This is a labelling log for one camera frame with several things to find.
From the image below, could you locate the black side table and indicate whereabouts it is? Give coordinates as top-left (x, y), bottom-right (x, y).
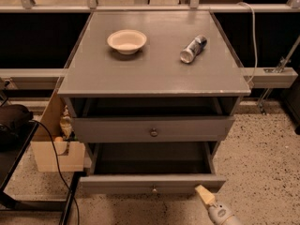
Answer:
top-left (0, 120), bottom-right (84, 225)

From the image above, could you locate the metal rail frame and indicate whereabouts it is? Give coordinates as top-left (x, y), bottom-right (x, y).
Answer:
top-left (0, 0), bottom-right (299, 90)

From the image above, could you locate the cardboard box with items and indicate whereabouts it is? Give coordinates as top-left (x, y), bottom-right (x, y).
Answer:
top-left (31, 92), bottom-right (85, 172)

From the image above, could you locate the black cable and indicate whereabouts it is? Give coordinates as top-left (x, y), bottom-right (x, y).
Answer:
top-left (28, 119), bottom-right (81, 225)

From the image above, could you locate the grey wooden drawer cabinet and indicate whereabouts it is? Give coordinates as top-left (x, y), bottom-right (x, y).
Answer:
top-left (57, 10), bottom-right (252, 161)

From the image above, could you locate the grey top drawer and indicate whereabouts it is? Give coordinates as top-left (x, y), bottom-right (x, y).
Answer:
top-left (72, 116), bottom-right (234, 143)

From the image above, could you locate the silver blue drink can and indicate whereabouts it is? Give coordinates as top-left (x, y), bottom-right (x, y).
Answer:
top-left (180, 35), bottom-right (207, 64)

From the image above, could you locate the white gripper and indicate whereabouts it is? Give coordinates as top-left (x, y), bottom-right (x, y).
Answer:
top-left (195, 185), bottom-right (243, 225)

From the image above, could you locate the grey drawer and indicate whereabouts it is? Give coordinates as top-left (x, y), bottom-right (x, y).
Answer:
top-left (81, 142), bottom-right (226, 194)
top-left (72, 116), bottom-right (234, 143)

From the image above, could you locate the black bag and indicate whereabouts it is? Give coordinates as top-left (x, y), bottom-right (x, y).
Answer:
top-left (0, 104), bottom-right (33, 132)

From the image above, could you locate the white hanging cable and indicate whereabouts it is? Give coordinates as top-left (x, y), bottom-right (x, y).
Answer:
top-left (237, 1), bottom-right (259, 84)

